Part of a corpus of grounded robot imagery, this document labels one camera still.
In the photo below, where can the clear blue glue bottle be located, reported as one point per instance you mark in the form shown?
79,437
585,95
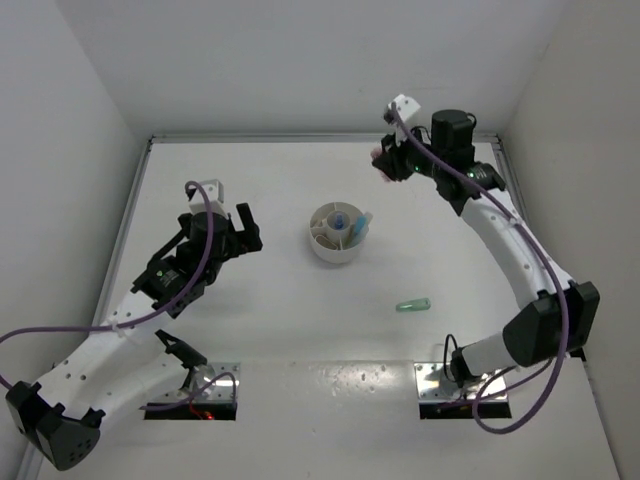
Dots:
340,221

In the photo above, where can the pink highlighter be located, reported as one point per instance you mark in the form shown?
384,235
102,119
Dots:
375,152

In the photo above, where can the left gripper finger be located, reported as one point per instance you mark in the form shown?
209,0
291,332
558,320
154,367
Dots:
246,218
249,241

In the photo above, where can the left aluminium frame rail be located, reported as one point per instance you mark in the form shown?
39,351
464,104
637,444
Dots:
32,459

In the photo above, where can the brown white eraser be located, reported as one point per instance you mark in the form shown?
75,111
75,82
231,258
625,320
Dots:
325,242

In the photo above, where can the white round divided organizer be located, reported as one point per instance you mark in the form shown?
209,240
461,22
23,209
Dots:
326,213

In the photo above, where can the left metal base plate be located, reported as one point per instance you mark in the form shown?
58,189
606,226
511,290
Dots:
217,384

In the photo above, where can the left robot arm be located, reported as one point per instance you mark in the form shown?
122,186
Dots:
129,358

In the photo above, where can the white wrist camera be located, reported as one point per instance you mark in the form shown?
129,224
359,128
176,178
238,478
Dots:
207,193
405,108

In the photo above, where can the right aluminium frame rail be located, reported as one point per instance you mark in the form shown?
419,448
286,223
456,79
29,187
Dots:
530,271

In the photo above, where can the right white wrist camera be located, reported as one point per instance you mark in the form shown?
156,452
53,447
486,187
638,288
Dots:
405,108

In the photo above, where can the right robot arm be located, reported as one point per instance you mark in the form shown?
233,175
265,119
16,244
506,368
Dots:
556,312

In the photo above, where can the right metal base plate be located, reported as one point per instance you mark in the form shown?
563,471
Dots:
433,387

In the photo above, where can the yellow highlighter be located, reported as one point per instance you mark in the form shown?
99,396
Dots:
350,241

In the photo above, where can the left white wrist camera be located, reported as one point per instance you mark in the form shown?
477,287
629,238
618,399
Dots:
207,193

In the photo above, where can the blue highlighter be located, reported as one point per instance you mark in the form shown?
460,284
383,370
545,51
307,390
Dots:
362,220

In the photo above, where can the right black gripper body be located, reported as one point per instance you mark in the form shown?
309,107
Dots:
409,157

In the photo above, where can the back aluminium frame rail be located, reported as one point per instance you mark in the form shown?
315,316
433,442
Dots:
266,138

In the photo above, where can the metal base plate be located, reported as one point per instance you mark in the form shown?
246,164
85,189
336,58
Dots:
433,387
217,384

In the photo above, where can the aluminium frame rail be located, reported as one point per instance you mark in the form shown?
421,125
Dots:
530,271
266,138
32,459

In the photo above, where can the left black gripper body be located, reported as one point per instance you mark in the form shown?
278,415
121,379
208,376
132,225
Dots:
230,248

